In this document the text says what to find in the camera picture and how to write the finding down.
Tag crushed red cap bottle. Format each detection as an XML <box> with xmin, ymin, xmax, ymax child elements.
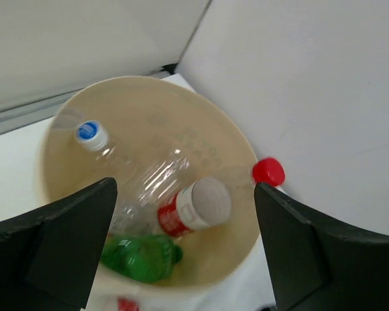
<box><xmin>103</xmin><ymin>297</ymin><xmax>140</xmax><ymax>311</ymax></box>

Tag aluminium frame rail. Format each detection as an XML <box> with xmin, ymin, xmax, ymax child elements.
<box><xmin>0</xmin><ymin>62</ymin><xmax>178</xmax><ymax>135</ymax></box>

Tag blue label clear bottle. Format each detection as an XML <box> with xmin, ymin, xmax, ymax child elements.
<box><xmin>74</xmin><ymin>119</ymin><xmax>192</xmax><ymax>208</ymax></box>

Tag clear bottle red cap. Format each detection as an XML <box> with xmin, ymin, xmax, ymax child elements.
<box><xmin>251</xmin><ymin>157</ymin><xmax>286</xmax><ymax>187</ymax></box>

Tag green plastic bottle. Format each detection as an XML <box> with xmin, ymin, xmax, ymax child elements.
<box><xmin>100</xmin><ymin>235</ymin><xmax>183</xmax><ymax>284</ymax></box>

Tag red label clear bottle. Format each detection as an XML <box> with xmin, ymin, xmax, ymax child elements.
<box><xmin>157</xmin><ymin>177</ymin><xmax>232</xmax><ymax>237</ymax></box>

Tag beige round bin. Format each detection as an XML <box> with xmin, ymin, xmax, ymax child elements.
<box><xmin>40</xmin><ymin>74</ymin><xmax>259</xmax><ymax>294</ymax></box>

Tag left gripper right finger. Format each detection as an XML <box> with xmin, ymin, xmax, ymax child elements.
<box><xmin>254</xmin><ymin>183</ymin><xmax>389</xmax><ymax>310</ymax></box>

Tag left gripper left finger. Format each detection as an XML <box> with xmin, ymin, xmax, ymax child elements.
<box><xmin>0</xmin><ymin>178</ymin><xmax>117</xmax><ymax>310</ymax></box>

